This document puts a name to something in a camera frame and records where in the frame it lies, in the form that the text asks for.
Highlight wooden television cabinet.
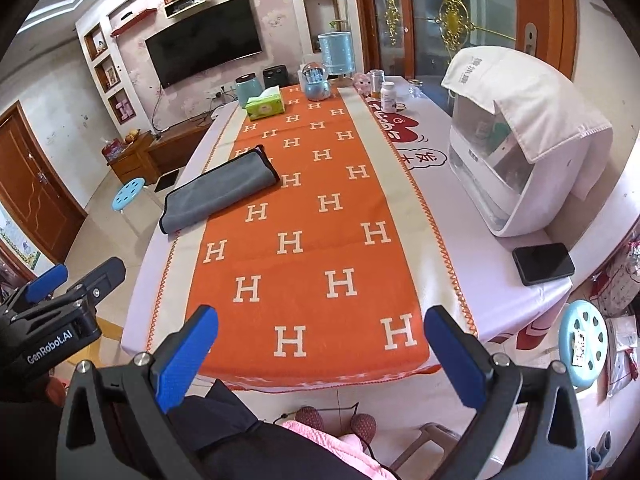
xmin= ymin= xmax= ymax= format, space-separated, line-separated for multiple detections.
xmin=105 ymin=119 xmax=212 ymax=187

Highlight black wall television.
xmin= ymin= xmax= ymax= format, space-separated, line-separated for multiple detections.
xmin=144 ymin=0 xmax=265 ymax=90

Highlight brown wooden door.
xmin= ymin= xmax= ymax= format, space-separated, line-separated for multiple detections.
xmin=0 ymin=101 xmax=89 ymax=279

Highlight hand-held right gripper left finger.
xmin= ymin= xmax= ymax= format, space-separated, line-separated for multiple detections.
xmin=56 ymin=304 xmax=221 ymax=480

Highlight black small heater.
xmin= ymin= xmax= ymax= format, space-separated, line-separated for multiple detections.
xmin=263 ymin=64 xmax=290 ymax=89

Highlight red wall shelf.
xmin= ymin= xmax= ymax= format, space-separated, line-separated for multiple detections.
xmin=110 ymin=8 xmax=157 ymax=37

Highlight teal jar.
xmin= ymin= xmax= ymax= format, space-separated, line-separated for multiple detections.
xmin=234 ymin=74 xmax=264 ymax=109

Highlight white printed tablecloth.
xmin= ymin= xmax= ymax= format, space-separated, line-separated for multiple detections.
xmin=121 ymin=76 xmax=640 ymax=394

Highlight green tissue box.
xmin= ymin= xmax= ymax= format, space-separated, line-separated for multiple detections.
xmin=244 ymin=86 xmax=286 ymax=122

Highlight light blue plastic stool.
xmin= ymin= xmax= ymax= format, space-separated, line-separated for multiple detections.
xmin=111 ymin=177 xmax=157 ymax=233
xmin=558 ymin=299 xmax=609 ymax=389

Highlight white wall shelf box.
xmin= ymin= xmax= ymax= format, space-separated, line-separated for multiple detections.
xmin=162 ymin=0 xmax=209 ymax=19

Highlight blue water bucket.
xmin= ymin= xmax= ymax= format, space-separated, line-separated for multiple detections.
xmin=317 ymin=31 xmax=356 ymax=77

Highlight grey towel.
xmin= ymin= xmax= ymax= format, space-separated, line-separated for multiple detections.
xmin=159 ymin=144 xmax=281 ymax=235

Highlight orange letter-print table runner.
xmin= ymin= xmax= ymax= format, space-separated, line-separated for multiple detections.
xmin=145 ymin=82 xmax=479 ymax=382

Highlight blue snow globe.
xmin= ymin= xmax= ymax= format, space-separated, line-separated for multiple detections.
xmin=299 ymin=61 xmax=331 ymax=100

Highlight person's pink padded jacket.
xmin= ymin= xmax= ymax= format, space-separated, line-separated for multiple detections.
xmin=279 ymin=419 xmax=397 ymax=480

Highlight red gift box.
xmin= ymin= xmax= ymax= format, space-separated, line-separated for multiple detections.
xmin=101 ymin=138 xmax=132 ymax=164

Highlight black smartphone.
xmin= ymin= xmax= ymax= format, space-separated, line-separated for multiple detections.
xmin=511 ymin=242 xmax=576 ymax=287

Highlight small dark step stool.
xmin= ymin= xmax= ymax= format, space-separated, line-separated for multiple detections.
xmin=154 ymin=171 xmax=182 ymax=194

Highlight beige plastic stool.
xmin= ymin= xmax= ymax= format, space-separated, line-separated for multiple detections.
xmin=389 ymin=422 xmax=462 ymax=472

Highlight pile of plastic bags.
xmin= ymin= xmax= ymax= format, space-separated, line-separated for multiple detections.
xmin=589 ymin=237 xmax=640 ymax=397

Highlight person's black trousers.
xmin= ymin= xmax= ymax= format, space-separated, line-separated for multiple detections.
xmin=164 ymin=379 xmax=361 ymax=480

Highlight glass door with gold ornaments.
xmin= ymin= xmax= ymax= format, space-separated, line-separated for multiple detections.
xmin=350 ymin=0 xmax=577 ymax=82

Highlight white appliance with cloth cover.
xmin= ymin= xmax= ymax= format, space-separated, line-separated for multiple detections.
xmin=440 ymin=45 xmax=615 ymax=201

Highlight white countertop appliance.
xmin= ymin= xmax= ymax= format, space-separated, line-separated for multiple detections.
xmin=447 ymin=91 xmax=593 ymax=238

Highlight dark red slipper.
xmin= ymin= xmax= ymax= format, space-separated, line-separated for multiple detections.
xmin=294 ymin=406 xmax=327 ymax=432
xmin=349 ymin=412 xmax=378 ymax=442

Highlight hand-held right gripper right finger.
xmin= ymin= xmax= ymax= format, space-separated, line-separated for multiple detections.
xmin=424 ymin=305 xmax=586 ymax=480

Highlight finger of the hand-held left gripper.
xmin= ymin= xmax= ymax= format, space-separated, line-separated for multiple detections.
xmin=0 ymin=263 xmax=70 ymax=318
xmin=64 ymin=257 xmax=127 ymax=311

